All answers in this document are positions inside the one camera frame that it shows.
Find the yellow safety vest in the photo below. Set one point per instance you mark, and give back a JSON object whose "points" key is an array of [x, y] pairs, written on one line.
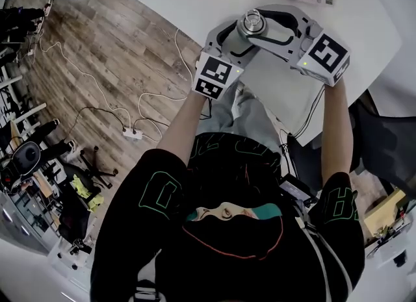
{"points": [[84, 193]]}

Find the light wooden desk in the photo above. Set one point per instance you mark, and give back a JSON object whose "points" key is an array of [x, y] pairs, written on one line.
{"points": [[386, 209]]}

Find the grey waist device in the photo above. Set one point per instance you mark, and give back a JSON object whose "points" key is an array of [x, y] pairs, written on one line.
{"points": [[294, 190]]}

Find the white desk frame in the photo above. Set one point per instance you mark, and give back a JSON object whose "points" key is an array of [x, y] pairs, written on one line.
{"points": [[31, 112]]}

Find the small desk plant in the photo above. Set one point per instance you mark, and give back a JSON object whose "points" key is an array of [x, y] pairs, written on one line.
{"points": [[385, 232]]}

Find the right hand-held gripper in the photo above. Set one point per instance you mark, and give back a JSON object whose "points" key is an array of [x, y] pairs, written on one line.
{"points": [[326, 55]]}

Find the person's black printed shirt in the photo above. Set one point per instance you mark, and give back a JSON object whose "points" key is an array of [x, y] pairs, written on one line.
{"points": [[227, 261]]}

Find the black mesh office chair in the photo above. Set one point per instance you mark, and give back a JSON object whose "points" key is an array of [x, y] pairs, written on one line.
{"points": [[386, 141]]}

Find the cluttered storage shelf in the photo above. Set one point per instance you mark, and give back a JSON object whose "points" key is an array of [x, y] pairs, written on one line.
{"points": [[29, 216]]}

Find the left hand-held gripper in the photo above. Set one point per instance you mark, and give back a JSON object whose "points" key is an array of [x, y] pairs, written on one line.
{"points": [[214, 71]]}

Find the black swivel chair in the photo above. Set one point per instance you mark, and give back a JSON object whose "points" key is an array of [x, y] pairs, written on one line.
{"points": [[70, 222]]}

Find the white power strip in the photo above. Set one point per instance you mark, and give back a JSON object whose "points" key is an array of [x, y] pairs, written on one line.
{"points": [[133, 133]]}

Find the silver metal knob with ring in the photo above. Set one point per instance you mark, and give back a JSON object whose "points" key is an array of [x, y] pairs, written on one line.
{"points": [[252, 28]]}

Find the person's grey trousers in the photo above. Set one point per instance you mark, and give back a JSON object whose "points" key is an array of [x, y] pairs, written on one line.
{"points": [[240, 119]]}

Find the person's right forearm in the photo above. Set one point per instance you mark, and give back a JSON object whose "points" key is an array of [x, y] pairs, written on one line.
{"points": [[336, 132]]}

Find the clear plastic storage box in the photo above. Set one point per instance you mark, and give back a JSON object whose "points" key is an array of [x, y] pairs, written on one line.
{"points": [[65, 271]]}

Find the person's left forearm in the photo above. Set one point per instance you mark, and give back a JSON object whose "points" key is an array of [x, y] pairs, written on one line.
{"points": [[185, 128]]}

